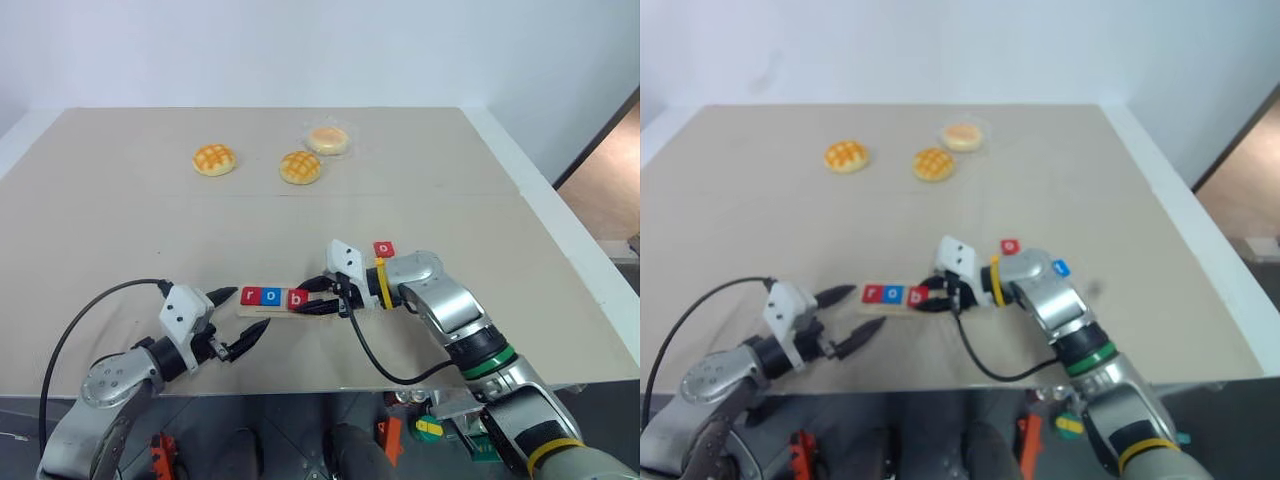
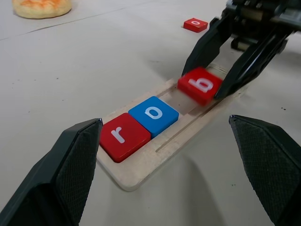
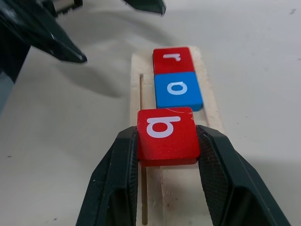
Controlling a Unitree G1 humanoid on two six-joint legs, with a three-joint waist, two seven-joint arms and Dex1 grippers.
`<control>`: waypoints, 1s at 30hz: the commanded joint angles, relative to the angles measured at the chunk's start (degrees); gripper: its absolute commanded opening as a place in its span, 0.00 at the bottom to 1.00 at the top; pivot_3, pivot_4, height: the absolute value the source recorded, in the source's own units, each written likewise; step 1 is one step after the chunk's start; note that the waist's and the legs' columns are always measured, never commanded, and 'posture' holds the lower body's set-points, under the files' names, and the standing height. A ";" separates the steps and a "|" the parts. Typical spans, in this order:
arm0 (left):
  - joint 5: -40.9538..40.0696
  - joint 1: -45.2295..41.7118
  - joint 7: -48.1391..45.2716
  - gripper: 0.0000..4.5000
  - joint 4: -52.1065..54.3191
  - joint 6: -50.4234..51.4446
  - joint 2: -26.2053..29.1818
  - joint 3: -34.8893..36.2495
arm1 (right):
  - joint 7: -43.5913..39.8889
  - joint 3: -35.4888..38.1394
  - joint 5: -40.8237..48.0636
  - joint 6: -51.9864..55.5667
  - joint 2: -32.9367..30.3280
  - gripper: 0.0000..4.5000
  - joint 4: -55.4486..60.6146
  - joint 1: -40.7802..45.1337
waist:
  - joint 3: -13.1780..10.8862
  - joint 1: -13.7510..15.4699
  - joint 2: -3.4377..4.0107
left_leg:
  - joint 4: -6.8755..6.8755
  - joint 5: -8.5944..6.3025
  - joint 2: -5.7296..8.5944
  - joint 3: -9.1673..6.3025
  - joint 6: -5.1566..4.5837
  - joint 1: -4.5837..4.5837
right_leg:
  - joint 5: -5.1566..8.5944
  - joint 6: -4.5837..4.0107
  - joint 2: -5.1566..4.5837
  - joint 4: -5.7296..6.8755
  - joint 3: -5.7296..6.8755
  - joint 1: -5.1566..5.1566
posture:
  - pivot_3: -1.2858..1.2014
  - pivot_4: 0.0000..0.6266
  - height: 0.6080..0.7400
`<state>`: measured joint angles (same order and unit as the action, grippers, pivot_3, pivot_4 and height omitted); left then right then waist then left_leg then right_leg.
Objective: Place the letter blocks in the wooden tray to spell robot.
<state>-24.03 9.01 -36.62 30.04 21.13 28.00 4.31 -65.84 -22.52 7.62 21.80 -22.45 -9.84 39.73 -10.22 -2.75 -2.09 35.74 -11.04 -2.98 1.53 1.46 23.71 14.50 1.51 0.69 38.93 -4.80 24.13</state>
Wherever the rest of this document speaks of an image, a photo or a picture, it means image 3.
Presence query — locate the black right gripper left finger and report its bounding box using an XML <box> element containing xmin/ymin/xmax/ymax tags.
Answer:
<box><xmin>76</xmin><ymin>126</ymin><xmax>143</xmax><ymax>226</ymax></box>

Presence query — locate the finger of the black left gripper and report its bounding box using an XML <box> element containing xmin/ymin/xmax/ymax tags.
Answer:
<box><xmin>0</xmin><ymin>0</ymin><xmax>88</xmax><ymax>83</ymax></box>
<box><xmin>123</xmin><ymin>0</ymin><xmax>166</xmax><ymax>16</ymax></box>

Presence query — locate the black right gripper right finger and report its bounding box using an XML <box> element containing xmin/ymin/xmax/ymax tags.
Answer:
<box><xmin>196</xmin><ymin>125</ymin><xmax>292</xmax><ymax>226</ymax></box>

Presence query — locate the red letter b block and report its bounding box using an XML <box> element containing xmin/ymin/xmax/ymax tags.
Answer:
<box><xmin>136</xmin><ymin>106</ymin><xmax>201</xmax><ymax>167</ymax></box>

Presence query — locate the red letter r block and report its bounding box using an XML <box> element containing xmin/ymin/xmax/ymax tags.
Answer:
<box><xmin>152</xmin><ymin>46</ymin><xmax>196</xmax><ymax>75</ymax></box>

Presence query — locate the light wooden letter tray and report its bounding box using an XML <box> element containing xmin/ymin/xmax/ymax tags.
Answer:
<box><xmin>128</xmin><ymin>44</ymin><xmax>226</xmax><ymax>226</ymax></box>

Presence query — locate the blue letter o block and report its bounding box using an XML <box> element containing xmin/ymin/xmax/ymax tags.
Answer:
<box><xmin>154</xmin><ymin>71</ymin><xmax>204</xmax><ymax>112</ymax></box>

